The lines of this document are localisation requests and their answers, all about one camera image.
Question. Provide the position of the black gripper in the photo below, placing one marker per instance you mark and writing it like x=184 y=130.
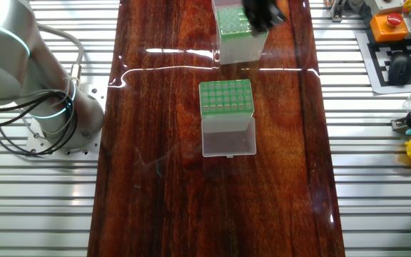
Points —
x=259 y=6

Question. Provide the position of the low green rack tip box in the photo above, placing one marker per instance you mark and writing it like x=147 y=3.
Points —
x=241 y=50

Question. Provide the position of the tall translucent green tip box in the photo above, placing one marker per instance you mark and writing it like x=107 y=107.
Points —
x=227 y=139

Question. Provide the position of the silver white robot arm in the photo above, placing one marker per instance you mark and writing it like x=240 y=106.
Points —
x=5 y=53

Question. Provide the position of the yellow button box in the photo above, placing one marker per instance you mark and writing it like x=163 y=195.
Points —
x=384 y=34

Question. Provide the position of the red emergency stop button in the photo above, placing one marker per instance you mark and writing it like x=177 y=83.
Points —
x=394 y=18

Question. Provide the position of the black computer mouse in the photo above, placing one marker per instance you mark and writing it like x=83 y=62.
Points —
x=400 y=69

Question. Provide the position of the glossy brown wooden board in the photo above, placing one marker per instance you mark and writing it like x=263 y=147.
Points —
x=173 y=214

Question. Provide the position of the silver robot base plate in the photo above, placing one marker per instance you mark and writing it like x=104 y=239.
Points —
x=96 y=94

